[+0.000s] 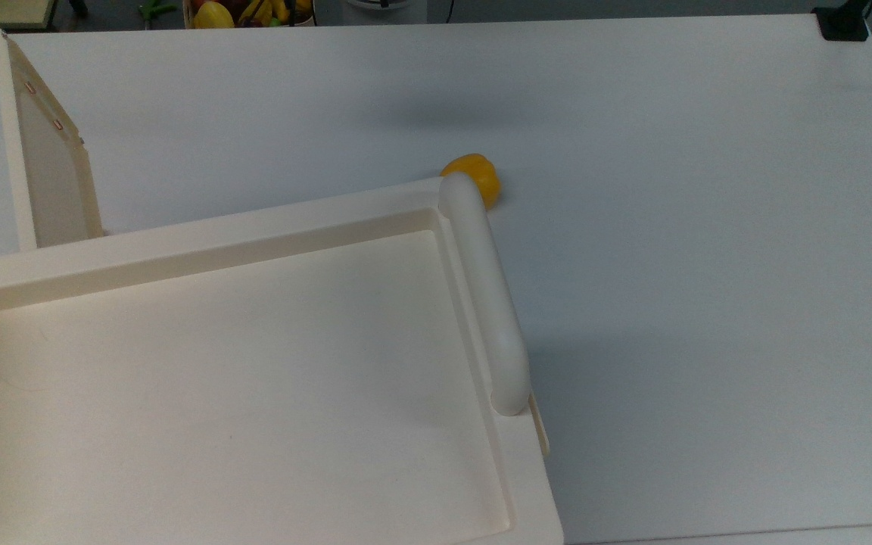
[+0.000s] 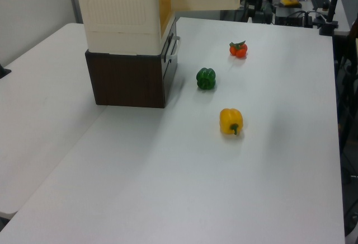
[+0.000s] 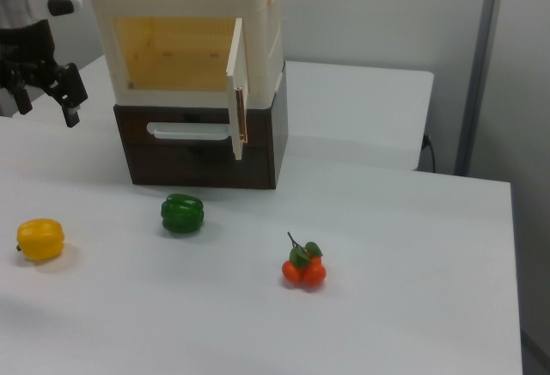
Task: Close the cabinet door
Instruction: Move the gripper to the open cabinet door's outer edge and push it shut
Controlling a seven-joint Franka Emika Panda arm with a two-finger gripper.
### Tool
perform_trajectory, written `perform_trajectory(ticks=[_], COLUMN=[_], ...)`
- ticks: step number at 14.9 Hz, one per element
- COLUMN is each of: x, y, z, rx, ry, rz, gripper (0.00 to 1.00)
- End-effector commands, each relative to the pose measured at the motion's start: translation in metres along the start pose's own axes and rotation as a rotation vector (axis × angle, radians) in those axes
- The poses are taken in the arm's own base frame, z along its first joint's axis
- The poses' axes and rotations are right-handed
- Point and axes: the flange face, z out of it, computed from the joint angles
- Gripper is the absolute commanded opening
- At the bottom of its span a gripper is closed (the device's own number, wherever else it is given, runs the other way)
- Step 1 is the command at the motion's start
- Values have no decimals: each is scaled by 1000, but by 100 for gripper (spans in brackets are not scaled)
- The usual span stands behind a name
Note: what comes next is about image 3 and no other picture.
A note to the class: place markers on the orange tangerine cluster with leaves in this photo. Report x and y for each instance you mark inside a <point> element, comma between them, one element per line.
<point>303,269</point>

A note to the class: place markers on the cream plastic cabinet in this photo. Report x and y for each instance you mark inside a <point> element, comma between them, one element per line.
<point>262,26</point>

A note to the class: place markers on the dark brown drawer box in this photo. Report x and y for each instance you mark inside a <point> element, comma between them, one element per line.
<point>197,164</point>

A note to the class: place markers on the green bell pepper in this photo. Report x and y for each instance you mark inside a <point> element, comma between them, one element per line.
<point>182,213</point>

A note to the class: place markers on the white side table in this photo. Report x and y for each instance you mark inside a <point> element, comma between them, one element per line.
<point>352,108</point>

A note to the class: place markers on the yellow bell pepper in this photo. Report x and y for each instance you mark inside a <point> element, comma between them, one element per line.
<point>40,239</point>

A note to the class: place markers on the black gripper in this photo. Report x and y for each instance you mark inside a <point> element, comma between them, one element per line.
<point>26,52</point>

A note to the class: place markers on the grey metal partition post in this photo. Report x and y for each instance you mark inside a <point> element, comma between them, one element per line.
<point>479,69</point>

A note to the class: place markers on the cream cabinet door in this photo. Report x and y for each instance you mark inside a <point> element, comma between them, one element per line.
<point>237,57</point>

